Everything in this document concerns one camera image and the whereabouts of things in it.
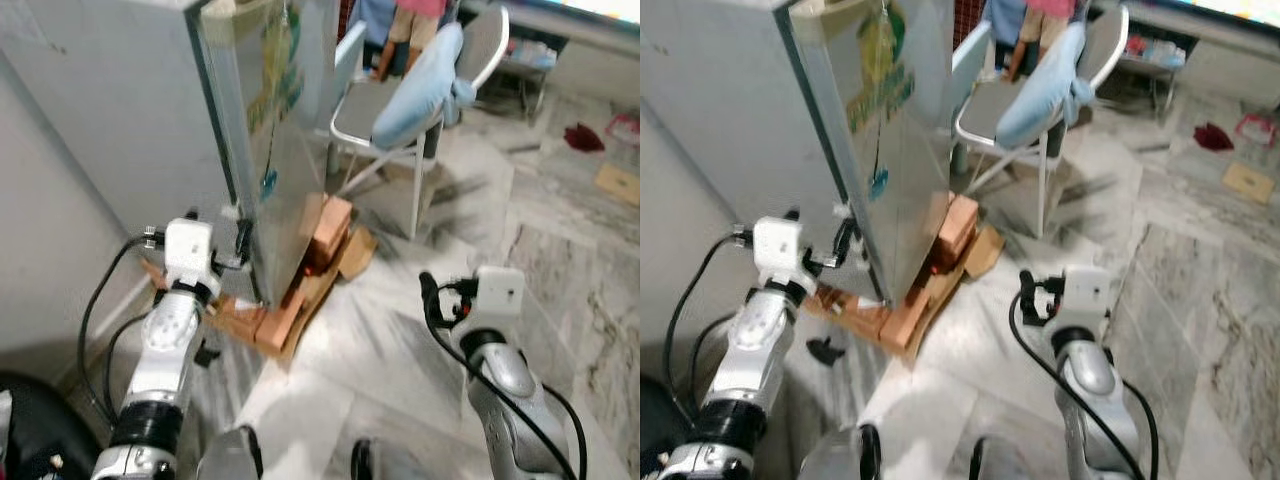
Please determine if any silver fridge door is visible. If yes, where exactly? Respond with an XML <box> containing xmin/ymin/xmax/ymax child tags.
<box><xmin>775</xmin><ymin>0</ymin><xmax>957</xmax><ymax>307</ymax></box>
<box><xmin>188</xmin><ymin>0</ymin><xmax>343</xmax><ymax>307</ymax></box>

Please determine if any silver mini fridge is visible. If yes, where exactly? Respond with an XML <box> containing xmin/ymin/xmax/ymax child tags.
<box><xmin>640</xmin><ymin>0</ymin><xmax>843</xmax><ymax>239</ymax></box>
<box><xmin>0</xmin><ymin>0</ymin><xmax>243</xmax><ymax>236</ymax></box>

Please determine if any green yellow door sticker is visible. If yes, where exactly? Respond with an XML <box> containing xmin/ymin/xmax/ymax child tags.
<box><xmin>844</xmin><ymin>8</ymin><xmax>917</xmax><ymax>133</ymax></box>
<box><xmin>244</xmin><ymin>8</ymin><xmax>307</xmax><ymax>133</ymax></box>

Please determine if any white chair with grey seat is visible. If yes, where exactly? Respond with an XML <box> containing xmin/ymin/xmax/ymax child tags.
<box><xmin>328</xmin><ymin>5</ymin><xmax>512</xmax><ymax>242</ymax></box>
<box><xmin>952</xmin><ymin>5</ymin><xmax>1131</xmax><ymax>242</ymax></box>

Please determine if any robot right leg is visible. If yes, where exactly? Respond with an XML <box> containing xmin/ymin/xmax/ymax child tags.
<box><xmin>349</xmin><ymin>437</ymin><xmax>403</xmax><ymax>480</ymax></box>

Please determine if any robot leg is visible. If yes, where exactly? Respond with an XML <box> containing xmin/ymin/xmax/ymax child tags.
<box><xmin>194</xmin><ymin>424</ymin><xmax>264</xmax><ymax>480</ymax></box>
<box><xmin>349</xmin><ymin>437</ymin><xmax>403</xmax><ymax>480</ymax></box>
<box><xmin>798</xmin><ymin>424</ymin><xmax>883</xmax><ymax>480</ymax></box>

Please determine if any light blue cloth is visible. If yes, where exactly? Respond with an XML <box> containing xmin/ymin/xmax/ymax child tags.
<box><xmin>371</xmin><ymin>22</ymin><xmax>480</xmax><ymax>152</ymax></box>
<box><xmin>994</xmin><ymin>22</ymin><xmax>1097</xmax><ymax>152</ymax></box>

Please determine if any robot left leg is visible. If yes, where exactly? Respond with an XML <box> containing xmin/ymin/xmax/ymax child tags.
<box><xmin>798</xmin><ymin>424</ymin><xmax>883</xmax><ymax>480</ymax></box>
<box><xmin>194</xmin><ymin>424</ymin><xmax>264</xmax><ymax>480</ymax></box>

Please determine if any small tan cardboard piece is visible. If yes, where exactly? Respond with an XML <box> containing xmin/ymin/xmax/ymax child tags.
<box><xmin>1221</xmin><ymin>162</ymin><xmax>1277</xmax><ymax>207</ymax></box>
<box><xmin>594</xmin><ymin>162</ymin><xmax>641</xmax><ymax>208</ymax></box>

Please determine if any dark red cloth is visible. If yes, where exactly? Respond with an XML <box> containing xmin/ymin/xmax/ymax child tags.
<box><xmin>1192</xmin><ymin>122</ymin><xmax>1237</xmax><ymax>154</ymax></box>
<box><xmin>562</xmin><ymin>122</ymin><xmax>607</xmax><ymax>154</ymax></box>

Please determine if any pink plastic item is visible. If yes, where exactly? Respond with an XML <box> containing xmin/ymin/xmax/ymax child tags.
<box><xmin>604</xmin><ymin>112</ymin><xmax>641</xmax><ymax>147</ymax></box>
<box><xmin>1234</xmin><ymin>112</ymin><xmax>1280</xmax><ymax>150</ymax></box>

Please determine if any person in pink shirt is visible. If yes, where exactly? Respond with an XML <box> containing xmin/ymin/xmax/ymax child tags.
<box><xmin>372</xmin><ymin>0</ymin><xmax>453</xmax><ymax>81</ymax></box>
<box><xmin>985</xmin><ymin>0</ymin><xmax>1079</xmax><ymax>81</ymax></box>

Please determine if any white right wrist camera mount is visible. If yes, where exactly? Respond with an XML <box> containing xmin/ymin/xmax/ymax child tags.
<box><xmin>1064</xmin><ymin>265</ymin><xmax>1114</xmax><ymax>337</ymax></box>
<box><xmin>474</xmin><ymin>266</ymin><xmax>527</xmax><ymax>337</ymax></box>

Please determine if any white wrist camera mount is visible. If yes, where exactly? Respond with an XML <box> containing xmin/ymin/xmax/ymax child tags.
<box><xmin>751</xmin><ymin>217</ymin><xmax>806</xmax><ymax>291</ymax></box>
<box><xmin>1064</xmin><ymin>265</ymin><xmax>1114</xmax><ymax>337</ymax></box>
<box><xmin>162</xmin><ymin>219</ymin><xmax>217</xmax><ymax>291</ymax></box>
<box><xmin>474</xmin><ymin>266</ymin><xmax>527</xmax><ymax>337</ymax></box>

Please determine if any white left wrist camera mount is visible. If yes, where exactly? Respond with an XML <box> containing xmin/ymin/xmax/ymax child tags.
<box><xmin>162</xmin><ymin>219</ymin><xmax>217</xmax><ymax>291</ymax></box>
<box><xmin>751</xmin><ymin>217</ymin><xmax>806</xmax><ymax>291</ymax></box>

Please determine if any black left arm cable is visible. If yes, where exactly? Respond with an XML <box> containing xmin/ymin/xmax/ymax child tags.
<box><xmin>77</xmin><ymin>232</ymin><xmax>167</xmax><ymax>426</ymax></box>
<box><xmin>664</xmin><ymin>232</ymin><xmax>757</xmax><ymax>426</ymax></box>

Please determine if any metal frame table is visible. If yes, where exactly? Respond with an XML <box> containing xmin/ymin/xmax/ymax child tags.
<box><xmin>1095</xmin><ymin>10</ymin><xmax>1203</xmax><ymax>123</ymax></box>
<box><xmin>478</xmin><ymin>28</ymin><xmax>563</xmax><ymax>119</ymax></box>

